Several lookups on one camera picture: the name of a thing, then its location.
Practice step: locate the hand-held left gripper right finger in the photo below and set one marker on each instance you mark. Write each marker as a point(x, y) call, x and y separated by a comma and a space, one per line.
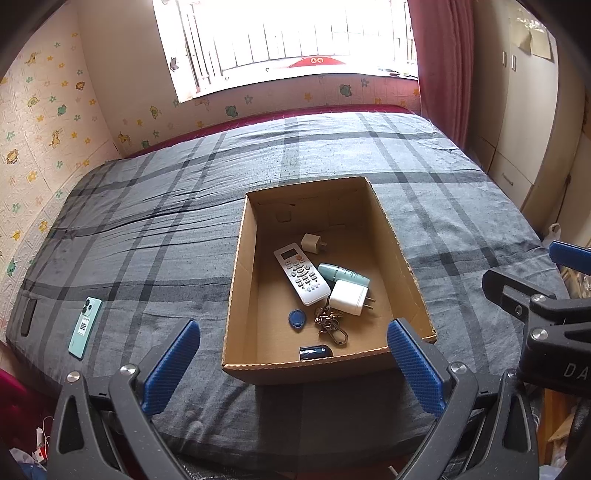
point(415, 369)

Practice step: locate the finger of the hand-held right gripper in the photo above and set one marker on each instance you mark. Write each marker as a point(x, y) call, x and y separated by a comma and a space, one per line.
point(570, 257)
point(512, 295)

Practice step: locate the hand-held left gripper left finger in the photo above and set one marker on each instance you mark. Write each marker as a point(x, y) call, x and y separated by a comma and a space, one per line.
point(171, 369)

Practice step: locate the large white charger plug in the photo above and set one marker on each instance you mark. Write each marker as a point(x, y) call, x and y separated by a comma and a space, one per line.
point(347, 297)

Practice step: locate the small dark blue device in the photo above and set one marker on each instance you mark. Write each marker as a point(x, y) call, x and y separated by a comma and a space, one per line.
point(316, 352)

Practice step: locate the brown cardboard box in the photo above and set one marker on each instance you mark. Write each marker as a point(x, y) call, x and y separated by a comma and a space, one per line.
point(263, 314)

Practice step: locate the teal cosmetic bottle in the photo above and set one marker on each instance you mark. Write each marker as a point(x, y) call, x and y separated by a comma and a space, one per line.
point(346, 274)

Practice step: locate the blue key fob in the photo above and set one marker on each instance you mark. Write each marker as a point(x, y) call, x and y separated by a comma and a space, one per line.
point(296, 320)

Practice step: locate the white remote control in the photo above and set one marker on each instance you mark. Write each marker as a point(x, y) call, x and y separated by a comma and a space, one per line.
point(300, 274)

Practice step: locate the small white charger cube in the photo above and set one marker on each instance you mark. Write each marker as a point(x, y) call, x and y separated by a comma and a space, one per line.
point(311, 243)

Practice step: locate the white plastic bag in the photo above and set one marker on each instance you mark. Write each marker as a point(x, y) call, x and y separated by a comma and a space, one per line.
point(554, 232)

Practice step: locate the wooden shelf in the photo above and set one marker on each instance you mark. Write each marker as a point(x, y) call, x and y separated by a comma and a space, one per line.
point(558, 415)

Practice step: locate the teal smartphone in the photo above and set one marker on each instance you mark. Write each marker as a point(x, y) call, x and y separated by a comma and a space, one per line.
point(85, 327)

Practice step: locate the grey plaid bed sheet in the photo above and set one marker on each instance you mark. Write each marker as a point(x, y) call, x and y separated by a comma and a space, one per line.
point(161, 230)

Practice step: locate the flat black device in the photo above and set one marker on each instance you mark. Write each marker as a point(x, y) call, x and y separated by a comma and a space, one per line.
point(27, 317)

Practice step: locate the beige wardrobe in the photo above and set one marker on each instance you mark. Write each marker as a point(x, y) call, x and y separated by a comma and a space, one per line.
point(508, 115)

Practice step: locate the red cloth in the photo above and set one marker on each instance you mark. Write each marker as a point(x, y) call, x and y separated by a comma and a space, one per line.
point(14, 387)

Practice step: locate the paper sheet on wardrobe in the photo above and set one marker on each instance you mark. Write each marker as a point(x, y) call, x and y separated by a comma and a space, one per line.
point(540, 44)

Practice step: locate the red curtain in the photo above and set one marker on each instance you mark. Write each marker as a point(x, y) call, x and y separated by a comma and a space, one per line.
point(443, 69)

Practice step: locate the red mattress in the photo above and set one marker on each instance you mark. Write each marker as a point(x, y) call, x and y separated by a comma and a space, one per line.
point(277, 115)

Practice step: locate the red sign outside window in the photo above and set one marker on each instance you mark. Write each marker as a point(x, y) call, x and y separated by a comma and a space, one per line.
point(316, 61)

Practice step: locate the window with bars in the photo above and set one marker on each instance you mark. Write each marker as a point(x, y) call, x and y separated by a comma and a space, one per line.
point(277, 32)

